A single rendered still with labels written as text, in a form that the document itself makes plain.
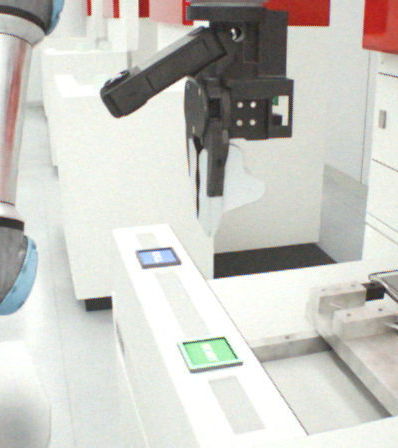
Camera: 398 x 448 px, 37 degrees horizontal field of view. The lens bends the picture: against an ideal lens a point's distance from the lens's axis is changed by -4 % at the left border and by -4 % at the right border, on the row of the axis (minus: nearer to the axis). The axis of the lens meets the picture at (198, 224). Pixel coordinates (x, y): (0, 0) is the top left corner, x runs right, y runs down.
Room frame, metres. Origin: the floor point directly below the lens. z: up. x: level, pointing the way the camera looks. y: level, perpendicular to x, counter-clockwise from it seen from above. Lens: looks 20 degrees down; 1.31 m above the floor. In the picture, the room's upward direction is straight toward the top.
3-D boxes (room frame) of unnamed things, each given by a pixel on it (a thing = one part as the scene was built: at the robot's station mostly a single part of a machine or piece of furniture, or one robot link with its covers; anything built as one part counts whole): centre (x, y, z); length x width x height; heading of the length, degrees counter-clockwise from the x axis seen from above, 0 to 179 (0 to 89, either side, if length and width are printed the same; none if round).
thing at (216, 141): (0.52, -0.01, 1.19); 0.05 x 0.02 x 0.09; 15
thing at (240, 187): (0.53, -0.03, 1.14); 0.06 x 0.03 x 0.09; 105
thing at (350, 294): (0.80, -0.21, 0.89); 0.08 x 0.03 x 0.03; 105
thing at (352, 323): (0.73, -0.23, 0.89); 0.08 x 0.03 x 0.03; 105
